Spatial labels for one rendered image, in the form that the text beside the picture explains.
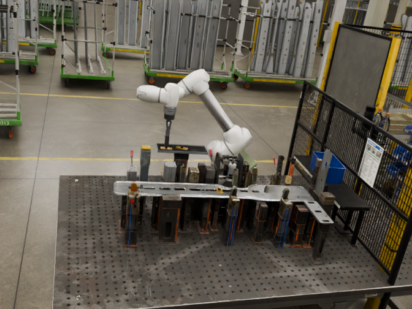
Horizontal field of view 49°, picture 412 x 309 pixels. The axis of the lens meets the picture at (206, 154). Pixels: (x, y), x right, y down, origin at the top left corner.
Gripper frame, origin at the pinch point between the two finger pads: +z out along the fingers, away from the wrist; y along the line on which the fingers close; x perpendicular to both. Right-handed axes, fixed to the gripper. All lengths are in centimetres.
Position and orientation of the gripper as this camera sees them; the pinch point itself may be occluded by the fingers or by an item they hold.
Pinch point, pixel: (167, 140)
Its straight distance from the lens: 324.0
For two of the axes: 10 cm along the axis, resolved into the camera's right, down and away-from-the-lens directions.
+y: 0.5, 3.8, -9.2
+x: 9.9, 1.0, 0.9
